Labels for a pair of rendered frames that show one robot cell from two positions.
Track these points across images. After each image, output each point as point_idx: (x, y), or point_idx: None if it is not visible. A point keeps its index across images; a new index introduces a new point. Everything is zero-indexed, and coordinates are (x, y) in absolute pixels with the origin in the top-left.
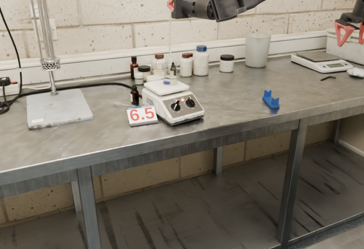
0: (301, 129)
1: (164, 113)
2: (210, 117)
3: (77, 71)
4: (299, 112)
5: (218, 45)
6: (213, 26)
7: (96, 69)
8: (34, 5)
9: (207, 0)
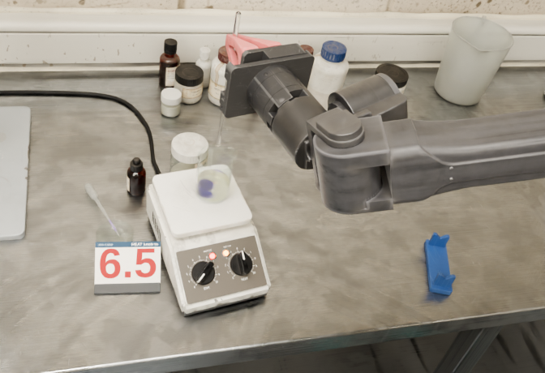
0: (488, 329)
1: (174, 282)
2: (283, 297)
3: (37, 50)
4: (490, 318)
5: (382, 30)
6: None
7: (83, 49)
8: None
9: (306, 130)
